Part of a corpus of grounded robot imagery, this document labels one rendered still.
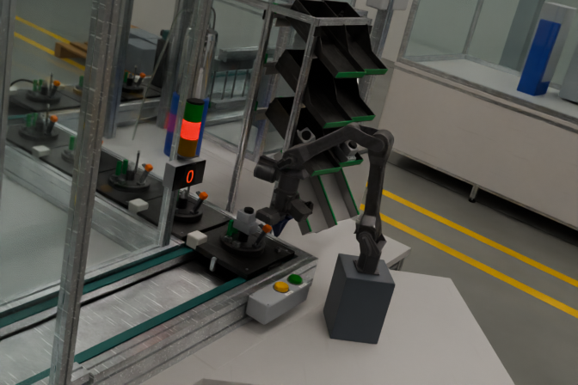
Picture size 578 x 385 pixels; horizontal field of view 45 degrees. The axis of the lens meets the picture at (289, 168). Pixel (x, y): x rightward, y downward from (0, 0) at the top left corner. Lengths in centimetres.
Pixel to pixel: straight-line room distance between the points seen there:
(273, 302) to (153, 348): 39
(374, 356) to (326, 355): 14
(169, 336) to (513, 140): 444
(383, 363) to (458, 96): 418
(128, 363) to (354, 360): 64
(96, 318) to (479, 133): 451
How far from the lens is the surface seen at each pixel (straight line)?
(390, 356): 204
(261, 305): 192
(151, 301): 192
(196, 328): 181
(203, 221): 226
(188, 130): 191
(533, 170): 580
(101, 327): 180
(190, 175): 197
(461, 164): 602
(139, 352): 167
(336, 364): 194
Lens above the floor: 195
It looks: 20 degrees down
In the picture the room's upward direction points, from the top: 13 degrees clockwise
